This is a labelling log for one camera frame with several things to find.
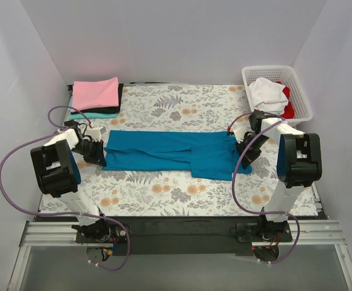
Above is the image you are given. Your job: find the blue t shirt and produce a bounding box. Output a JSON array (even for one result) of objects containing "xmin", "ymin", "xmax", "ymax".
[{"xmin": 103, "ymin": 130, "xmax": 239, "ymax": 181}]

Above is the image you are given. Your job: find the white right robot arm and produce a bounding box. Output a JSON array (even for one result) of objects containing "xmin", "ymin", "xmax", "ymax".
[{"xmin": 227, "ymin": 111, "xmax": 322, "ymax": 241}]

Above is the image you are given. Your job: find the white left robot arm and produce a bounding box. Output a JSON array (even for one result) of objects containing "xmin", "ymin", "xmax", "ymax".
[{"xmin": 30, "ymin": 120, "xmax": 111, "ymax": 243}]

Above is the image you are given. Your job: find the floral patterned table cloth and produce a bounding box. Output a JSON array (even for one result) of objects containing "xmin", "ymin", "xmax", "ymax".
[{"xmin": 75, "ymin": 85, "xmax": 278, "ymax": 216}]

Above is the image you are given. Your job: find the folded teal t shirt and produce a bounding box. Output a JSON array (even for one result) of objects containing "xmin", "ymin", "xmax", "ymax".
[{"xmin": 67, "ymin": 108, "xmax": 118, "ymax": 120}]

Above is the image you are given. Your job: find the folded black t shirt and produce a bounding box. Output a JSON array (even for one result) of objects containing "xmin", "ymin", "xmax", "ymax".
[{"xmin": 74, "ymin": 83, "xmax": 124, "ymax": 115}]

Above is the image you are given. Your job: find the red t shirt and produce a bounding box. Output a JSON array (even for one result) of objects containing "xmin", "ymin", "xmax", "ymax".
[{"xmin": 272, "ymin": 86, "xmax": 295, "ymax": 119}]

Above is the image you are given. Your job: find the white t shirt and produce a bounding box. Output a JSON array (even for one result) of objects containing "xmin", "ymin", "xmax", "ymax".
[{"xmin": 248, "ymin": 78, "xmax": 289, "ymax": 115}]

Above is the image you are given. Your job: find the folded pink t shirt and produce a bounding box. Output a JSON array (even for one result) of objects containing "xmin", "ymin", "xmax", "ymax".
[{"xmin": 72, "ymin": 77, "xmax": 120, "ymax": 111}]

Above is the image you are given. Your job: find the white plastic basket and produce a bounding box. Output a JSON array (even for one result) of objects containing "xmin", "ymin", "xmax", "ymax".
[{"xmin": 242, "ymin": 65, "xmax": 313, "ymax": 127}]

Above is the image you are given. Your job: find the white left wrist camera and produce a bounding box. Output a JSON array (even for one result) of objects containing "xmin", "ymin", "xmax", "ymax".
[{"xmin": 87, "ymin": 126, "xmax": 106, "ymax": 142}]

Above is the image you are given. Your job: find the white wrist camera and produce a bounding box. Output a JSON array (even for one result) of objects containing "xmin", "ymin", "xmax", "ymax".
[
  {"xmin": 227, "ymin": 127, "xmax": 248, "ymax": 143},
  {"xmin": 87, "ymin": 126, "xmax": 106, "ymax": 142}
]

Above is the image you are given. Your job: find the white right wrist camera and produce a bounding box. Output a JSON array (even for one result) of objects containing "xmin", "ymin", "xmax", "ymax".
[{"xmin": 227, "ymin": 127, "xmax": 248, "ymax": 143}]

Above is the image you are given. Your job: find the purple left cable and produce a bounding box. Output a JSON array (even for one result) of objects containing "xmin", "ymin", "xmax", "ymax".
[{"xmin": 0, "ymin": 105, "xmax": 131, "ymax": 271}]

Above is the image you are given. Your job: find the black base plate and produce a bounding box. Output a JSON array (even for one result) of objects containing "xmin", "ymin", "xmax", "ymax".
[{"xmin": 24, "ymin": 216, "xmax": 325, "ymax": 256}]

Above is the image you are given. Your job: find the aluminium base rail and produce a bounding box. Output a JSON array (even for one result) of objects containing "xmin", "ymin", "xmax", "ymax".
[{"xmin": 8, "ymin": 217, "xmax": 352, "ymax": 290}]

